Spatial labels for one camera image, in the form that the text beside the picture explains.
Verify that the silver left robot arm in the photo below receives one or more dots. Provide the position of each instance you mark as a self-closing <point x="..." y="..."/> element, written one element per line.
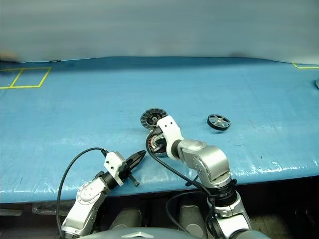
<point x="86" y="199"/>

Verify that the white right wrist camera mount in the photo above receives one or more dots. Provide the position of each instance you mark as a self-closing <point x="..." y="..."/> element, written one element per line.
<point x="170" y="130"/>

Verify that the blue plastic table cover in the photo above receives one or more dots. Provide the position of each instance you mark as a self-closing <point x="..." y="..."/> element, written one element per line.
<point x="99" y="112"/>

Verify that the grey robot torso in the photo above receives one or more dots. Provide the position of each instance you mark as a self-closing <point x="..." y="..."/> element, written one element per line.
<point x="139" y="234"/>

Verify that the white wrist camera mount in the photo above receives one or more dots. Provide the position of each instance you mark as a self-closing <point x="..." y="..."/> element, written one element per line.
<point x="170" y="130"/>
<point x="114" y="164"/>

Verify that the finned round silver housing lid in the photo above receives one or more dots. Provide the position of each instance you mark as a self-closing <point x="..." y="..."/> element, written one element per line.
<point x="146" y="120"/>

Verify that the round motor housing copper windings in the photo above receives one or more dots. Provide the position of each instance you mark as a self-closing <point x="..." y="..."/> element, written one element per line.
<point x="150" y="144"/>

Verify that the dark grey rounded shape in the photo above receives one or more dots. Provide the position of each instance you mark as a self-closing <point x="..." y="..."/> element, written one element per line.
<point x="127" y="219"/>
<point x="193" y="219"/>

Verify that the black spoked rotor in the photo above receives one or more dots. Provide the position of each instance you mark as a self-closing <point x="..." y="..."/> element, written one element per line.
<point x="218" y="121"/>

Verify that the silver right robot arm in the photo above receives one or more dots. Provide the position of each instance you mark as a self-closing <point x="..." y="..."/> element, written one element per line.
<point x="211" y="161"/>

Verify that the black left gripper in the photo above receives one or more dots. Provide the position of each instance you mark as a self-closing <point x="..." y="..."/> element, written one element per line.
<point x="126" y="173"/>

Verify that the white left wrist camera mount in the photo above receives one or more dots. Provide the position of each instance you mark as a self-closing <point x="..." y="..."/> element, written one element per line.
<point x="114" y="164"/>

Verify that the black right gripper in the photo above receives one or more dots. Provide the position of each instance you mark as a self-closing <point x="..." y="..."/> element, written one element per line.
<point x="162" y="144"/>

